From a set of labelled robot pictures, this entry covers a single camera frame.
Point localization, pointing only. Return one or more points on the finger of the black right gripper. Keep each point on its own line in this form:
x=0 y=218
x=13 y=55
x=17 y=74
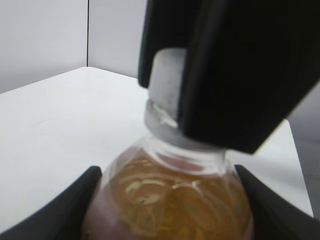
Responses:
x=167 y=24
x=248 y=65

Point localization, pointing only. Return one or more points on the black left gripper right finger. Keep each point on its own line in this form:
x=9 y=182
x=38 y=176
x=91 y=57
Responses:
x=274 y=217

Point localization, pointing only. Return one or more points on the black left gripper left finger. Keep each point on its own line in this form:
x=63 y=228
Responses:
x=60 y=219

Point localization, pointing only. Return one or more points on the white bottle cap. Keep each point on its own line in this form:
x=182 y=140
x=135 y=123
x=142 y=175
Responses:
x=166 y=79

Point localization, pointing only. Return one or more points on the peach oolong tea bottle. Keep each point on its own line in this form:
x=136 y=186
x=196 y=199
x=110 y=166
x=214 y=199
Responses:
x=168 y=190

